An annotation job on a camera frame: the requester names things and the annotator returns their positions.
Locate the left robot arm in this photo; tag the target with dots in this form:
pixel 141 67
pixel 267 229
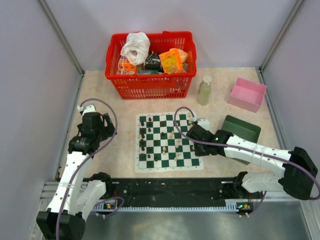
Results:
pixel 66 215

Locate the dark bishop chess piece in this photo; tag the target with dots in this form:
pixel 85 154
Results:
pixel 142 132

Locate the aluminium frame rail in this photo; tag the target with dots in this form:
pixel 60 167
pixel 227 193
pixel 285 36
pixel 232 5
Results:
pixel 60 35

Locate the black wrapped package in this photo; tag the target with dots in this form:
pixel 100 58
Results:
pixel 153 62

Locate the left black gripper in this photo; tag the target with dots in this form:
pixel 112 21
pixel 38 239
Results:
pixel 108 130

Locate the white crumpled plastic bag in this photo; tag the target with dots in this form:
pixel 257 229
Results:
pixel 136 48

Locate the green white chess mat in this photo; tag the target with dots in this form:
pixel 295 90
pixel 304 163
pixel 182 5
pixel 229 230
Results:
pixel 159 130

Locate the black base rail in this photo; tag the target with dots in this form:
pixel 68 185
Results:
pixel 176 192

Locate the green liquid bottle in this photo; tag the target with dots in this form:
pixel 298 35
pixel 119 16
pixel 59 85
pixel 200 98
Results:
pixel 204 90

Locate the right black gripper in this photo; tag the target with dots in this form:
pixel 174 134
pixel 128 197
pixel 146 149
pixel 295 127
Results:
pixel 198 152

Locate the dark green box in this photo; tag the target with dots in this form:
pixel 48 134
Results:
pixel 241 128

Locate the small orange packet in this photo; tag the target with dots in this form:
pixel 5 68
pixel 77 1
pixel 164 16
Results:
pixel 125 67

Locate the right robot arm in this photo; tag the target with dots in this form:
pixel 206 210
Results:
pixel 289 171

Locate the red plastic basket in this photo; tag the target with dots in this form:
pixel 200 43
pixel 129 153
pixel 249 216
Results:
pixel 148 80

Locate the orange snack box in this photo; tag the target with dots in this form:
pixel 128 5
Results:
pixel 173 61

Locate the pink open box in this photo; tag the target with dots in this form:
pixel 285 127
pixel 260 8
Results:
pixel 247 94

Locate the dark queen chess piece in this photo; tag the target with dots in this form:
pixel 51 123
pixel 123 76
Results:
pixel 142 144

